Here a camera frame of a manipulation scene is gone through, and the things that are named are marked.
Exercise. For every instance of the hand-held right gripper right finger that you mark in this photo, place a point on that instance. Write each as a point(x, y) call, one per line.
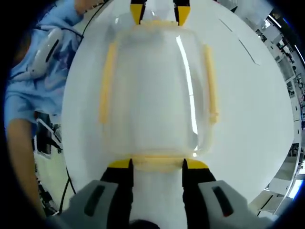
point(202, 202)

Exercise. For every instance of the white chest-worn device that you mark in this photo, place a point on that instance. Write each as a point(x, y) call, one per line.
point(45, 55)

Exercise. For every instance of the person's torso in blue shirt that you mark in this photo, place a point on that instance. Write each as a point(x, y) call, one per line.
point(28, 100)

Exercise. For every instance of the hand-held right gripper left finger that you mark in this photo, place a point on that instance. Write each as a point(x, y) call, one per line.
point(104, 202)

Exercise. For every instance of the black chair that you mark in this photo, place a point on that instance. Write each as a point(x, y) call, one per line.
point(48, 143)

